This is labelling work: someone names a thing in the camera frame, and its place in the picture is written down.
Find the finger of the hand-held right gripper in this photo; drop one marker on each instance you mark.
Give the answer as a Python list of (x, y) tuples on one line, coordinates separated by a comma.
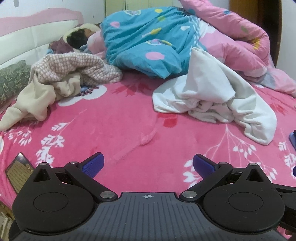
[(293, 139), (294, 169)]

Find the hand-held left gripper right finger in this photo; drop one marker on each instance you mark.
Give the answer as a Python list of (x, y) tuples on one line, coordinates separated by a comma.
[(203, 165)]

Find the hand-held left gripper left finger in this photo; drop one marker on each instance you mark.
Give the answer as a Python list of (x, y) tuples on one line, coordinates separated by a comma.
[(93, 165)]

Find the white sweatshirt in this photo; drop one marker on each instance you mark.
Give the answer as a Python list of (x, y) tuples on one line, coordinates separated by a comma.
[(208, 92)]

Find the pink floral bed blanket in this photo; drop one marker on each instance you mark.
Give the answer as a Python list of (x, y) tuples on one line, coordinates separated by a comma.
[(115, 129)]

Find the smartphone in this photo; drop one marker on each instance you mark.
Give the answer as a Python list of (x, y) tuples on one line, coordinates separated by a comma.
[(17, 171)]

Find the beige garment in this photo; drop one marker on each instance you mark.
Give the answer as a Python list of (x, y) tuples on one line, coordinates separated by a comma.
[(34, 99)]

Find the pink checked blanket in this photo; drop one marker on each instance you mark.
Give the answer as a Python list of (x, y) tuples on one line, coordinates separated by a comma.
[(69, 62)]

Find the light blue cloth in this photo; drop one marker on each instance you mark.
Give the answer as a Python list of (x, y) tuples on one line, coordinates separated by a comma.
[(84, 48)]

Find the green patterned pillow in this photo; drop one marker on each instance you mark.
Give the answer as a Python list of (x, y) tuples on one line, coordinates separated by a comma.
[(11, 78)]

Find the purple pillow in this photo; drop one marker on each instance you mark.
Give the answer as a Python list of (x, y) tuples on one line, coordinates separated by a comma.
[(61, 47)]

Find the blue and pink floral quilt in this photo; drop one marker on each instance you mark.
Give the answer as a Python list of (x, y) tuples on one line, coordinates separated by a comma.
[(143, 34)]

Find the wooden door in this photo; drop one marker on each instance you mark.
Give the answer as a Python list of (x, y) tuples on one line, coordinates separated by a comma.
[(242, 7)]

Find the pink and white headboard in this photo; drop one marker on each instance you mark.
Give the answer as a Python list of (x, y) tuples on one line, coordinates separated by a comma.
[(23, 39)]

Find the pale yellow wardrobe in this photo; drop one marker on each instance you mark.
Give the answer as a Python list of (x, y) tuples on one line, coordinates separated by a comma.
[(115, 4)]

